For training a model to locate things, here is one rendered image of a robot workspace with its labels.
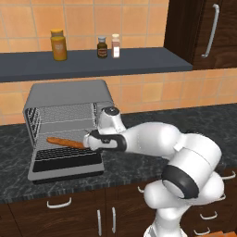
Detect grey toaster oven door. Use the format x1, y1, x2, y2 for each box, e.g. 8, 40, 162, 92
27, 146, 106, 185

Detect dark wood base cupboards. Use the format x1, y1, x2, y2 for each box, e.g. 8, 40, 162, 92
0, 168, 237, 237

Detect silver cupboard door handle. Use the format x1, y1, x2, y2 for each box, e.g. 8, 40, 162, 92
110, 206, 118, 234
96, 209, 103, 237

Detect pale pink spice shaker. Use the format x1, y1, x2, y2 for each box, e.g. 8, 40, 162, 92
110, 33, 121, 59

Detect long orange-brown baguette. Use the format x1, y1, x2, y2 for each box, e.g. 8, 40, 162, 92
45, 136, 87, 149

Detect grey toaster oven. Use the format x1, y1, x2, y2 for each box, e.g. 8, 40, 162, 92
22, 79, 116, 158

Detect dark grey wall shelf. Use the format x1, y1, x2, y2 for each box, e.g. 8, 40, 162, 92
0, 46, 193, 83

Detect yellow jar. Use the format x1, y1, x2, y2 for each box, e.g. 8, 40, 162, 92
50, 29, 69, 62

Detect long silver cupboard handle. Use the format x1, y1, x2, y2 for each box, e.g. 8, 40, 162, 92
201, 3, 220, 59

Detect dark wood wall cupboard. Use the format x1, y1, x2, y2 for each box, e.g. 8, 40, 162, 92
163, 0, 237, 71

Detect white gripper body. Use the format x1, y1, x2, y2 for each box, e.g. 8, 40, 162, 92
81, 131, 101, 152

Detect orange flat thing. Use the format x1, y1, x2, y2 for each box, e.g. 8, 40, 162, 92
211, 230, 237, 237

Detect dark brown spice bottle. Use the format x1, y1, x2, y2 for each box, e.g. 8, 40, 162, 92
96, 35, 109, 59

